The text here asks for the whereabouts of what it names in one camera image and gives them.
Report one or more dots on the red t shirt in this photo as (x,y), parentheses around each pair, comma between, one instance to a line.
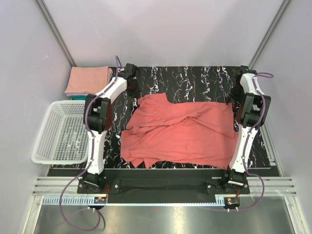
(199,133)

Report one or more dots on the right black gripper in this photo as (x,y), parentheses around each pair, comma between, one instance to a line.
(238,99)

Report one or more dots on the folded lilac t shirt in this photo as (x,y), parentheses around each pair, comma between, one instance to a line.
(76,94)

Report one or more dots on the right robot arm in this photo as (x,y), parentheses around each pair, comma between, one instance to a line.
(253,109)

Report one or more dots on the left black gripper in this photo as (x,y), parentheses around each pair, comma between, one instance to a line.
(135,94)

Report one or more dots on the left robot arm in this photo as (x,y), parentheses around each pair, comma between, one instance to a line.
(98,119)

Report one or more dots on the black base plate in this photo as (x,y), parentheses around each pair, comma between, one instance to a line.
(174,183)

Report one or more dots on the white plastic basket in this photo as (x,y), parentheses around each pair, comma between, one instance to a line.
(63,138)

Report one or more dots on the folded pink t shirt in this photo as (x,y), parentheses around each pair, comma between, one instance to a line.
(89,80)

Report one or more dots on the white slotted cable duct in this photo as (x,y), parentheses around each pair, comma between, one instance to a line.
(114,200)

